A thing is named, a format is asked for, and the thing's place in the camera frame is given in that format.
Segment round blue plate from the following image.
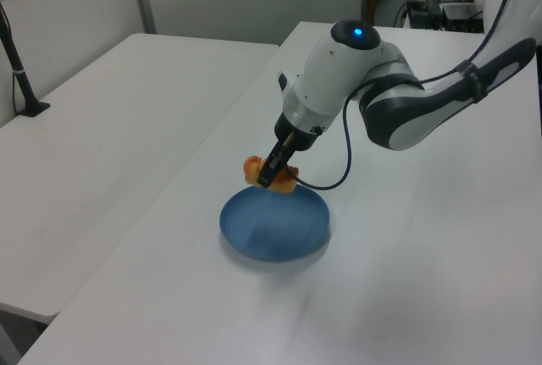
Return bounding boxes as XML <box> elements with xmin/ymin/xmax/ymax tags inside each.
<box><xmin>218</xmin><ymin>185</ymin><xmax>332</xmax><ymax>263</ymax></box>

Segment white side table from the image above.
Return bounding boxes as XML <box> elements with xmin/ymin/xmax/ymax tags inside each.
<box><xmin>0</xmin><ymin>32</ymin><xmax>280</xmax><ymax>326</ymax></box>

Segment black electronics boxes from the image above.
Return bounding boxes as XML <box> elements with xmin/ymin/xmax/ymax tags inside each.
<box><xmin>406</xmin><ymin>0</ymin><xmax>485</xmax><ymax>35</ymax></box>

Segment black camera pole with base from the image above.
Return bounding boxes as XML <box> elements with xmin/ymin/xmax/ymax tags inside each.
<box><xmin>0</xmin><ymin>3</ymin><xmax>52</xmax><ymax>119</ymax></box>

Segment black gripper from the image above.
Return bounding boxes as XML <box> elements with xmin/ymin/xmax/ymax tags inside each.
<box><xmin>257</xmin><ymin>112</ymin><xmax>321</xmax><ymax>189</ymax></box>

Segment orange braided bread roll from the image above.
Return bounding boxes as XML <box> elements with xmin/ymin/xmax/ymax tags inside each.
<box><xmin>243</xmin><ymin>154</ymin><xmax>300</xmax><ymax>194</ymax></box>

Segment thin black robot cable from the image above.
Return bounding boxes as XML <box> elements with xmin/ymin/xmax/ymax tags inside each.
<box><xmin>290</xmin><ymin>0</ymin><xmax>535</xmax><ymax>191</ymax></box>

